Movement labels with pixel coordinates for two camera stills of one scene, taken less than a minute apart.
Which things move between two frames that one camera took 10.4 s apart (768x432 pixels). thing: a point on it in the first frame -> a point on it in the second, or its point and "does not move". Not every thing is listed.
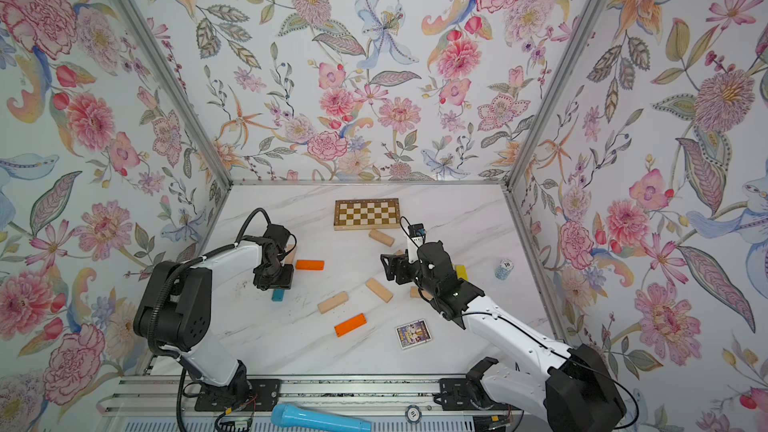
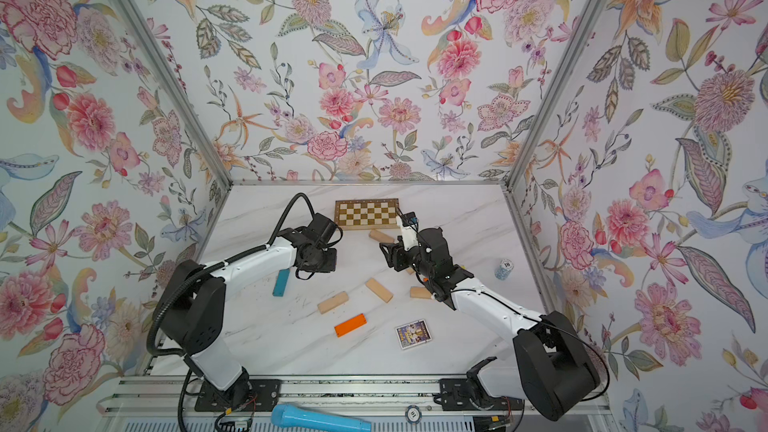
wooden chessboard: x=366 y=213 does not move
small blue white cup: x=504 y=268 does not move
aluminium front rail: x=137 y=395 does not move
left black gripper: x=285 y=283 -> x=330 y=267
